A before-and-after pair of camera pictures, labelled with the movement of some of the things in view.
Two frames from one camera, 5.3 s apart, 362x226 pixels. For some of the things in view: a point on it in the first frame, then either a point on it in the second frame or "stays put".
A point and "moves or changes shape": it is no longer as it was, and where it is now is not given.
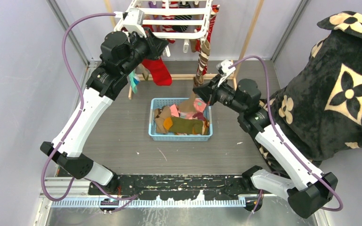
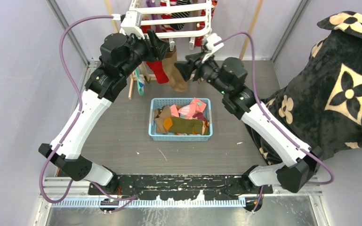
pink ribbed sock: (199, 104) stays put
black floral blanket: (333, 103) stays put
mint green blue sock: (134, 79) moves or changes shape
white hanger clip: (186, 45) -> (172, 44)
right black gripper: (209, 91) -> (187, 68)
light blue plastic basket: (157, 102) stays put
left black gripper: (156, 45) stays put
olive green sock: (183, 125) stays put
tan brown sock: (160, 114) stays put
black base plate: (175, 187) stays put
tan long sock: (188, 106) -> (175, 78)
